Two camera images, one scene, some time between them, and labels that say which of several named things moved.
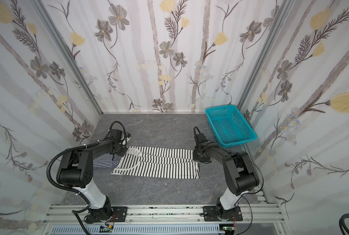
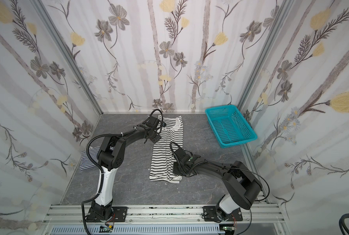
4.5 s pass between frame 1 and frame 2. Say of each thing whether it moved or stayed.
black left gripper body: moved
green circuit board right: stayed
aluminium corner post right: stayed
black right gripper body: moved
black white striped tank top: moved
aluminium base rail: stayed
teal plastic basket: stayed
